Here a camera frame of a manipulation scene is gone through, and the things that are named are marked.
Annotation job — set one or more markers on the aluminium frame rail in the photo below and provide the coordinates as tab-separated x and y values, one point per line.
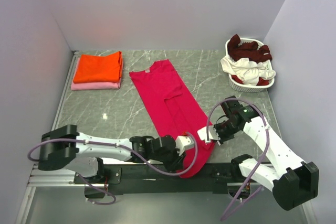
74	107

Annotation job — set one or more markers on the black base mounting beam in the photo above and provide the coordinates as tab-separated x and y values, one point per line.
140	178

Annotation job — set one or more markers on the white plastic laundry basket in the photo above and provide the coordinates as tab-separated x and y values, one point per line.
247	88

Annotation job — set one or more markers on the dark maroon garment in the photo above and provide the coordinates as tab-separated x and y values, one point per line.
251	50

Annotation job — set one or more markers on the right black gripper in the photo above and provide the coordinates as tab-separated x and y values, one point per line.
222	139

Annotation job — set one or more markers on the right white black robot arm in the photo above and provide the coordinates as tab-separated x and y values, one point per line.
291	180

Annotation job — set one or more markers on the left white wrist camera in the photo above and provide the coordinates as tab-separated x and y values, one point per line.
184	143

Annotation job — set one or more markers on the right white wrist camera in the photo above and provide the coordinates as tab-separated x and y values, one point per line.
208	134

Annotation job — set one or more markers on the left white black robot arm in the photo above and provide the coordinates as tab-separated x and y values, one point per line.
67	148

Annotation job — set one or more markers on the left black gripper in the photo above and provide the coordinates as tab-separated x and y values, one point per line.
177	163

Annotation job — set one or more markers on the folded light pink t shirt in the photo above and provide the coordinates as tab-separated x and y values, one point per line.
99	85

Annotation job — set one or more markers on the red garment in basket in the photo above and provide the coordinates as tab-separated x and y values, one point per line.
261	82

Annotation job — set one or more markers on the crimson pink t shirt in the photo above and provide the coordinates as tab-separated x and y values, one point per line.
171	107

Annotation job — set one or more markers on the white crumpled garment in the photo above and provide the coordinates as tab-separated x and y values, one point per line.
247	71

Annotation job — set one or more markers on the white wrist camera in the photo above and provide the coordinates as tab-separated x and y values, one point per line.
208	134
184	143

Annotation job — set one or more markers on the folded orange t shirt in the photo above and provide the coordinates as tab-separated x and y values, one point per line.
99	69

